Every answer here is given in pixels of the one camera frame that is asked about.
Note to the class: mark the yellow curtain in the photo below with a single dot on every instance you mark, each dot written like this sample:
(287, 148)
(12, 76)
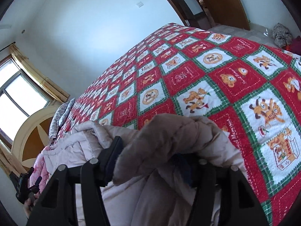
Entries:
(9, 162)
(38, 77)

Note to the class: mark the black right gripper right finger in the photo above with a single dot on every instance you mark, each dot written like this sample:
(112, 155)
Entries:
(216, 185)

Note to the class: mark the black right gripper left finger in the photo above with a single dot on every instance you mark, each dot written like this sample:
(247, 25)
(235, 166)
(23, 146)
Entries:
(57, 204)

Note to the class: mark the pink folded quilt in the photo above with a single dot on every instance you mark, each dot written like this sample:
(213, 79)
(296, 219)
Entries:
(40, 171)

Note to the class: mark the dark red garment on floor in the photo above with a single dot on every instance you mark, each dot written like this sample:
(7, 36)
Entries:
(295, 46)

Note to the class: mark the grey striped pillow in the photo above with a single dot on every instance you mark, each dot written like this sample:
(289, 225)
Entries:
(59, 119)

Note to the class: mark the grey patterned clothes pile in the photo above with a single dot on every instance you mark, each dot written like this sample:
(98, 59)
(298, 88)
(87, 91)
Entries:
(281, 35)

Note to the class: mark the brown wooden door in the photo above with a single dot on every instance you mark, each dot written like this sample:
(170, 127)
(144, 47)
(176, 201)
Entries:
(228, 13)

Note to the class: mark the red patchwork bear bedspread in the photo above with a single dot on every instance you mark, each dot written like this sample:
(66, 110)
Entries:
(250, 90)

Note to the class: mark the window with grey frame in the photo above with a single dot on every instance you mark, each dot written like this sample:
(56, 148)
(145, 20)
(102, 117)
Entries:
(20, 98)

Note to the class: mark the beige quilted down coat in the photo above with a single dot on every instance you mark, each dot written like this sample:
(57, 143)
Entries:
(146, 189)

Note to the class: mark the yellow right curtain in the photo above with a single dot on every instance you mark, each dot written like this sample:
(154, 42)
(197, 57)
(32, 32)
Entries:
(38, 77)

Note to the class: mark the yellow left curtain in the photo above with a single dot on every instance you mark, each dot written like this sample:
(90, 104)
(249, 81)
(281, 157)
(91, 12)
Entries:
(9, 162)

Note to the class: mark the person's left hand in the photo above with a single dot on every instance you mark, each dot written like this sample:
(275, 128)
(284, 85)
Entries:
(29, 204)

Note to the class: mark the white wall light switch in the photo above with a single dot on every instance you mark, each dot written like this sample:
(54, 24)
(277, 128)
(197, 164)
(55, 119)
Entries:
(140, 4)

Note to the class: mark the cream wooden headboard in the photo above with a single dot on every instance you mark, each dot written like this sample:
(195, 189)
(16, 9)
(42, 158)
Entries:
(33, 136)

